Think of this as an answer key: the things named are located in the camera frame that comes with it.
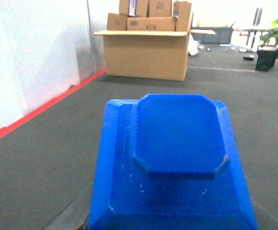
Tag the blue block with knob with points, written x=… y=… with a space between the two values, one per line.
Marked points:
x=169 y=162

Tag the large cardboard box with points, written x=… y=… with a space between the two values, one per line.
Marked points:
x=161 y=55

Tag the small cardboard box middle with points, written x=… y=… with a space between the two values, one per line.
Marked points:
x=151 y=24

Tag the small cardboard box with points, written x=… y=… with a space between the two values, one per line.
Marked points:
x=151 y=24
x=116 y=22

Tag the small cardboard box left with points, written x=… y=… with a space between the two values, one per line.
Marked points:
x=116 y=22

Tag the black plastic crate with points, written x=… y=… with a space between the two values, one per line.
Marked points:
x=267 y=56

